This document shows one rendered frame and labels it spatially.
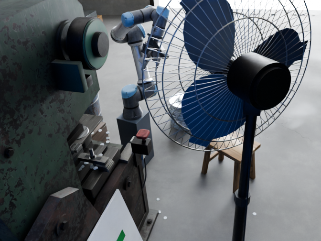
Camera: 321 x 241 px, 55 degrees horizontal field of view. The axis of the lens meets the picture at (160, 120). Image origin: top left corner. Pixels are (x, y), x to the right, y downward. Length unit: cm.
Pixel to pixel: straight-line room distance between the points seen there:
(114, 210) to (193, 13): 103
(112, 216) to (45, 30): 89
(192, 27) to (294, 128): 225
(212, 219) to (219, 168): 49
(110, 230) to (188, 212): 79
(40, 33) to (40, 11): 7
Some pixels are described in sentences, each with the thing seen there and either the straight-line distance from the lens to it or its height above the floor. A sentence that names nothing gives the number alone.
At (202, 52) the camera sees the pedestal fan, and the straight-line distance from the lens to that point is 85.
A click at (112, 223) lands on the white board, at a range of 156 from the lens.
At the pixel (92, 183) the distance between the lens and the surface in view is 147.
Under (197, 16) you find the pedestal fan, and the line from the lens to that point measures 87.
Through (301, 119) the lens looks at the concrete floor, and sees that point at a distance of 314.
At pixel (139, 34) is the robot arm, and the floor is 101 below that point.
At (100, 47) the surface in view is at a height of 133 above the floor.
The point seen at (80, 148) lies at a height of 76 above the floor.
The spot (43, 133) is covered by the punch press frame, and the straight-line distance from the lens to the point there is 114.
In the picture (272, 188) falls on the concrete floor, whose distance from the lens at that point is 240.
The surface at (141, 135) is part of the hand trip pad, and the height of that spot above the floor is 76.
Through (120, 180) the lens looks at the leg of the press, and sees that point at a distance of 161.
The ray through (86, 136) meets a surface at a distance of 163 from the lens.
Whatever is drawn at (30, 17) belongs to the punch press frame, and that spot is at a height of 147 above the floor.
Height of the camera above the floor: 172
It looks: 35 degrees down
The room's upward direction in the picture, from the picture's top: 5 degrees counter-clockwise
